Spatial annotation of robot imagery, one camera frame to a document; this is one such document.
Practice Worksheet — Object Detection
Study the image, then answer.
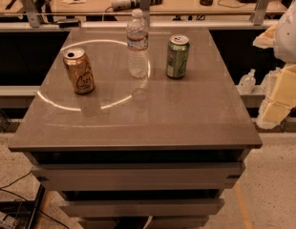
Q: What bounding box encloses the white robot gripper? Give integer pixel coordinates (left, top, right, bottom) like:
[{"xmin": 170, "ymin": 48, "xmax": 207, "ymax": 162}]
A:
[{"xmin": 253, "ymin": 0, "xmax": 296, "ymax": 130}]

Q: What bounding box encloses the green soda can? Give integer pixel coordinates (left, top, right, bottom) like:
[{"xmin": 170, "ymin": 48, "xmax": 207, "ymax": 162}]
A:
[{"xmin": 166, "ymin": 34, "xmax": 190, "ymax": 79}]

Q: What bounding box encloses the orange soda can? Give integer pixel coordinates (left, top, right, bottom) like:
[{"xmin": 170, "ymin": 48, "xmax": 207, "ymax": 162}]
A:
[{"xmin": 63, "ymin": 48, "xmax": 95, "ymax": 94}]

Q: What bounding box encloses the small clear sanitizer bottle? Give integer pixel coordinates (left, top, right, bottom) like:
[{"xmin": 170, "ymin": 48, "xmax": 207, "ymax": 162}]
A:
[{"xmin": 238, "ymin": 69, "xmax": 256, "ymax": 94}]

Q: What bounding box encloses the clear plastic water bottle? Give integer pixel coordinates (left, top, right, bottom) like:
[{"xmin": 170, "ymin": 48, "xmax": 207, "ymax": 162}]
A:
[{"xmin": 126, "ymin": 9, "xmax": 148, "ymax": 78}]

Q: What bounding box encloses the grey drawer cabinet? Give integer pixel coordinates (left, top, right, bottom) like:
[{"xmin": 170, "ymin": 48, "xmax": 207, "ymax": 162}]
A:
[{"xmin": 10, "ymin": 28, "xmax": 262, "ymax": 229}]

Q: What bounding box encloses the white power strip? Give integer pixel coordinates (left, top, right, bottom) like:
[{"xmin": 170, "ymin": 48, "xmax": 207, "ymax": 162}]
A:
[{"xmin": 112, "ymin": 0, "xmax": 163, "ymax": 11}]

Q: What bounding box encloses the black box on floor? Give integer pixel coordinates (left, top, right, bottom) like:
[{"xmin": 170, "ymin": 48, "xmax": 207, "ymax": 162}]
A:
[{"xmin": 0, "ymin": 186, "xmax": 45, "ymax": 229}]

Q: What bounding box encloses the grey metal bracket right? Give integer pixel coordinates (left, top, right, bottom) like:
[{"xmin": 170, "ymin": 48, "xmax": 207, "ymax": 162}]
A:
[{"xmin": 250, "ymin": 0, "xmax": 271, "ymax": 26}]

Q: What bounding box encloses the grey metal bracket left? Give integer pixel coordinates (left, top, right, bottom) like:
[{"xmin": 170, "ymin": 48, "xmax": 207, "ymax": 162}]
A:
[{"xmin": 20, "ymin": 0, "xmax": 41, "ymax": 28}]

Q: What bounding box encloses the black cable on floor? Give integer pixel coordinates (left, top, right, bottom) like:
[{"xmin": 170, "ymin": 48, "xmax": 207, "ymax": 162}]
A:
[{"xmin": 0, "ymin": 171, "xmax": 71, "ymax": 229}]

